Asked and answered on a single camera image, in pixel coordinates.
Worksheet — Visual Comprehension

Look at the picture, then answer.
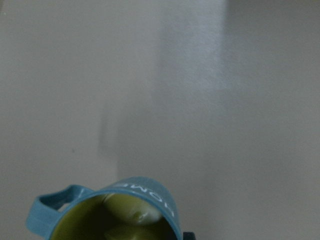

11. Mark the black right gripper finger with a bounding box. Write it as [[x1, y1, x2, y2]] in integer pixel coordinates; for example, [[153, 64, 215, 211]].
[[183, 231, 196, 240]]

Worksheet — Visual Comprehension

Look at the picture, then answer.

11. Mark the blue-grey mug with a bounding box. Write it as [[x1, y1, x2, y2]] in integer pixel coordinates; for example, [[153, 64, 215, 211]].
[[26, 176, 185, 240]]

